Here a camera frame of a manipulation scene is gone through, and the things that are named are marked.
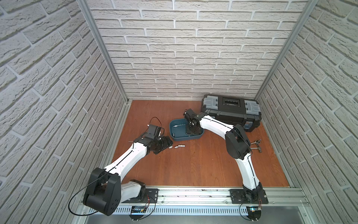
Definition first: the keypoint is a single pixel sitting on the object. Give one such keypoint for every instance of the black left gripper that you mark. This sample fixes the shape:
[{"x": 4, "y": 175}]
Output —
[{"x": 161, "y": 143}]

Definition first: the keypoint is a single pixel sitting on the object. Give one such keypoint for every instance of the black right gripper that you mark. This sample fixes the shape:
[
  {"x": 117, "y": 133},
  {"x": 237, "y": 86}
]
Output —
[{"x": 188, "y": 130}]

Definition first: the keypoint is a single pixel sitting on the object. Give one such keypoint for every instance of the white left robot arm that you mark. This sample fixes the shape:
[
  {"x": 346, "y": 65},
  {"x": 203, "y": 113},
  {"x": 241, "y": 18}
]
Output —
[{"x": 105, "y": 190}]

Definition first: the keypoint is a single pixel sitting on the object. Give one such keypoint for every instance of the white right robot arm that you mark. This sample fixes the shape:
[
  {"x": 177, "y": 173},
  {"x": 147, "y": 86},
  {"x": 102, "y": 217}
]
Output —
[{"x": 237, "y": 145}]

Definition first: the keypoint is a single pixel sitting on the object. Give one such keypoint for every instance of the teal plastic storage box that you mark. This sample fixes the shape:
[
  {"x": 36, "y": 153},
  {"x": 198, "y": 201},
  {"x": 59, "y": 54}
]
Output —
[{"x": 179, "y": 133}]

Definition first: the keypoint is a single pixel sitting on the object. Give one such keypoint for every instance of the black grey toolbox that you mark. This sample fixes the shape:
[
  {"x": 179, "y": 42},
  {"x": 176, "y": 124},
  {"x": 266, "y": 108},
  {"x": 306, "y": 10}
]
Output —
[{"x": 233, "y": 111}]

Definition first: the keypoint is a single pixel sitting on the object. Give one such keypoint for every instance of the ratchet wrench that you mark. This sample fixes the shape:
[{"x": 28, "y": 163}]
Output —
[{"x": 256, "y": 142}]

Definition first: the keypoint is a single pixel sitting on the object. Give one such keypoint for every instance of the left controller board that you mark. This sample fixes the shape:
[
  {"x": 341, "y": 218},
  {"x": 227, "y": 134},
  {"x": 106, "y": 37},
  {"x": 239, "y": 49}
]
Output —
[{"x": 137, "y": 212}]

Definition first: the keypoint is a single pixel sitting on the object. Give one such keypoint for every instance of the controller board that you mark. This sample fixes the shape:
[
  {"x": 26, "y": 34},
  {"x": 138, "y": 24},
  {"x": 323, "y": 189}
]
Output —
[
  {"x": 254, "y": 213},
  {"x": 137, "y": 212}
]

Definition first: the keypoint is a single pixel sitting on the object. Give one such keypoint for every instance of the right controller board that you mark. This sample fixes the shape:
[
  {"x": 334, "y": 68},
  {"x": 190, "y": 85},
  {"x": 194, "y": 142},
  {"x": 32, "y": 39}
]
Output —
[{"x": 254, "y": 213}]

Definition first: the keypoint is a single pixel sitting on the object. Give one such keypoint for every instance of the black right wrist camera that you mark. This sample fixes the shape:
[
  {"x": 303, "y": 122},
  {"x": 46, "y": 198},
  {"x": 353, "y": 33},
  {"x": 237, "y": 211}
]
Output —
[{"x": 189, "y": 115}]

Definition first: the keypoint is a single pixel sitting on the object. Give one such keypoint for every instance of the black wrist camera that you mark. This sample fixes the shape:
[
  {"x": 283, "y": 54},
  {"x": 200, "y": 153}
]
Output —
[
  {"x": 189, "y": 115},
  {"x": 154, "y": 132}
]

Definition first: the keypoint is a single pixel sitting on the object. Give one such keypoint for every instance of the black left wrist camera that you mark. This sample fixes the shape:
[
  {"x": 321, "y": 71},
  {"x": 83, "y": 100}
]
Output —
[{"x": 154, "y": 132}]

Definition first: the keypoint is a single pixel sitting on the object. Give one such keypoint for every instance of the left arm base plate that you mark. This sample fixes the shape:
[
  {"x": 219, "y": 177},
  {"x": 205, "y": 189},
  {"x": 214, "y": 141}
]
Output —
[{"x": 151, "y": 194}]

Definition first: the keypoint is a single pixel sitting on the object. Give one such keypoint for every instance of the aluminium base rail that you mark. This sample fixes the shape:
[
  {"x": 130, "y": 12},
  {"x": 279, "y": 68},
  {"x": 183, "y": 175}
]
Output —
[{"x": 212, "y": 201}]

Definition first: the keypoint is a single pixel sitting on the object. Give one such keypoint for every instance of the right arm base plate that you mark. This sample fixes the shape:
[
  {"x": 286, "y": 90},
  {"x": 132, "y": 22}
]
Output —
[{"x": 239, "y": 196}]

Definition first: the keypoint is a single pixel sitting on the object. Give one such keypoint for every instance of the aluminium frame post left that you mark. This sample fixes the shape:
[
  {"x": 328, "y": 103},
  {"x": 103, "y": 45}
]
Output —
[{"x": 103, "y": 49}]

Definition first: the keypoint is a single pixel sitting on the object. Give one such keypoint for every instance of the aluminium frame post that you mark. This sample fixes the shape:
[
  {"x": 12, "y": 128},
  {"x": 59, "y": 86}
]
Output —
[
  {"x": 310, "y": 5},
  {"x": 103, "y": 49}
]

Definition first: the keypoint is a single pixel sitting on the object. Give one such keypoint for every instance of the aluminium frame post right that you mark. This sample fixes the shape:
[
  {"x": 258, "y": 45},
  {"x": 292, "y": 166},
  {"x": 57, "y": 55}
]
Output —
[{"x": 310, "y": 5}]

